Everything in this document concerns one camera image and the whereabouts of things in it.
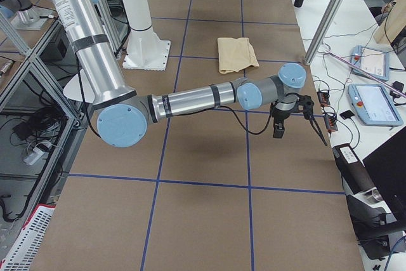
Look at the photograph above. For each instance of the blue teach pendant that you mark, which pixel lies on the blue teach pendant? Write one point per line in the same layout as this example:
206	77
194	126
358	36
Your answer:
371	60
373	106

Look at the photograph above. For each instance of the white chair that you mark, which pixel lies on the white chair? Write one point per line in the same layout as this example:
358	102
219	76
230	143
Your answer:
72	89

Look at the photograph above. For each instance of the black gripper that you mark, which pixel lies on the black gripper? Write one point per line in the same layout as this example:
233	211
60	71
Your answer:
280	115

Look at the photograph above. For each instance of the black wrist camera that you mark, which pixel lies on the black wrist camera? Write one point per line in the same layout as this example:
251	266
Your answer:
305	106

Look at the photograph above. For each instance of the black monitor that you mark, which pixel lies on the black monitor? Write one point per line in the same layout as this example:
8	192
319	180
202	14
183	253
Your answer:
386	167

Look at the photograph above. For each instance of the white perforated basket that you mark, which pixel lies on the white perforated basket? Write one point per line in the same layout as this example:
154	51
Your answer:
27	244

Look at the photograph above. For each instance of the aluminium frame post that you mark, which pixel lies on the aluminium frame post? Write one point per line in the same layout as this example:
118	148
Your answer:
322	29

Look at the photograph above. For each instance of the yellow long-sleeve shirt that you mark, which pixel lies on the yellow long-sleeve shirt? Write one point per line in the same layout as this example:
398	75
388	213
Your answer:
235	54

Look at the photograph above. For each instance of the white reacher grabber stick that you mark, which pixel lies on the white reacher grabber stick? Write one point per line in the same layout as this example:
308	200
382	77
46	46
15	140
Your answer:
367	74

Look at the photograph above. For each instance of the far blue teach pendant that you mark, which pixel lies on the far blue teach pendant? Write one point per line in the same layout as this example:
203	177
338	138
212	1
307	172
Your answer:
371	60

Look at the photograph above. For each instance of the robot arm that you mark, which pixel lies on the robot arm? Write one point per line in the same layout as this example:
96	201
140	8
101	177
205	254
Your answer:
172	66

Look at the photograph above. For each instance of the near blue teach pendant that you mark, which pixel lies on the near blue teach pendant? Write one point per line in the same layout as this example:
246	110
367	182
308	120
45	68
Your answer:
373	106

